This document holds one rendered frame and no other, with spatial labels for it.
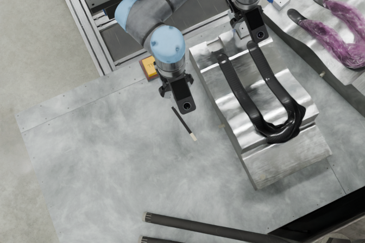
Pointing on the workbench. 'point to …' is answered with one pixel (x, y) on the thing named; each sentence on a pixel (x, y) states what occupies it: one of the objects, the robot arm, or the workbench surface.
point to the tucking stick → (184, 123)
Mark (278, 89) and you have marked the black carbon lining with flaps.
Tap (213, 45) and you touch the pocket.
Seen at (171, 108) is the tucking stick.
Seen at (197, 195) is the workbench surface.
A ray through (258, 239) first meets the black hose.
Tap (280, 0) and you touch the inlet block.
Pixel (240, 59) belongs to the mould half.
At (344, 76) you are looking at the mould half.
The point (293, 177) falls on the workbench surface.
